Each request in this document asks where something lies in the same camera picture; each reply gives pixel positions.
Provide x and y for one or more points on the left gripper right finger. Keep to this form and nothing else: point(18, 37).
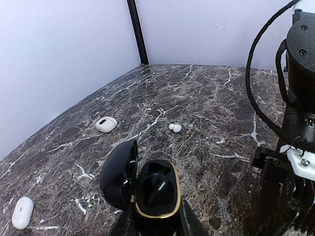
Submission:
point(190, 225)

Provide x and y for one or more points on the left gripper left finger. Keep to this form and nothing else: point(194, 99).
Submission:
point(125, 226)

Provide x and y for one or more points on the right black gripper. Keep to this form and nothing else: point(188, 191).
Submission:
point(287, 182)

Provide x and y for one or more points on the black round charging case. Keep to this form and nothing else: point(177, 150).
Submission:
point(121, 180)

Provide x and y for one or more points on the white oval charging case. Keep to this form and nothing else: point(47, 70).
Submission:
point(22, 213)

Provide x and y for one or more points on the beige gold-rimmed charging case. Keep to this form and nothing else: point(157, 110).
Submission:
point(106, 124)

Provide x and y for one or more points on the black stem earbud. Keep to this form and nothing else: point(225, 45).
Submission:
point(157, 190)

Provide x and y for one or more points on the white bud earbud right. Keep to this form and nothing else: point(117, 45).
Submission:
point(176, 128)

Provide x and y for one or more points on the right black frame post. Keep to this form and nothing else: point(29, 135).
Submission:
point(138, 32)

